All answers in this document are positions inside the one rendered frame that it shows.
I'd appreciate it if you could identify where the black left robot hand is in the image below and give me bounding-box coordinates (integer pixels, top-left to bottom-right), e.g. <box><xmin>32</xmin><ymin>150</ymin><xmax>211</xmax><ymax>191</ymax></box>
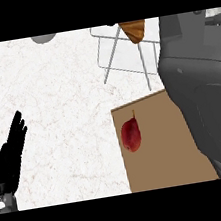
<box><xmin>0</xmin><ymin>109</ymin><xmax>39</xmax><ymax>203</ymax></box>

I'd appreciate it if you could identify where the brown flat tray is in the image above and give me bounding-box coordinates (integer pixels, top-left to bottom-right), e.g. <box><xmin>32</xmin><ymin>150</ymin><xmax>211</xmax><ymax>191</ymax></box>
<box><xmin>107</xmin><ymin>81</ymin><xmax>221</xmax><ymax>196</ymax></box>

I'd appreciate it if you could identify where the brown croissant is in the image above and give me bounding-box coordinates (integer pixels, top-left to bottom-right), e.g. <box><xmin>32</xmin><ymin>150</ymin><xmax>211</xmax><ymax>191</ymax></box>
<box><xmin>117</xmin><ymin>19</ymin><xmax>149</xmax><ymax>47</ymax></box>

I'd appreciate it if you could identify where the grey round bowl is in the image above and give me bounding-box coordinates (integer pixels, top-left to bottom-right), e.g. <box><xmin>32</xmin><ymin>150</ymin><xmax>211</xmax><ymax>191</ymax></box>
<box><xmin>30</xmin><ymin>33</ymin><xmax>59</xmax><ymax>46</ymax></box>

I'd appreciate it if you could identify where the white wire tiered shelf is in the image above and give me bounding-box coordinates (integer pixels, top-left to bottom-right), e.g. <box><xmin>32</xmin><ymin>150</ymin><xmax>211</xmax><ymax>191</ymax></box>
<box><xmin>88</xmin><ymin>17</ymin><xmax>170</xmax><ymax>100</ymax></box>

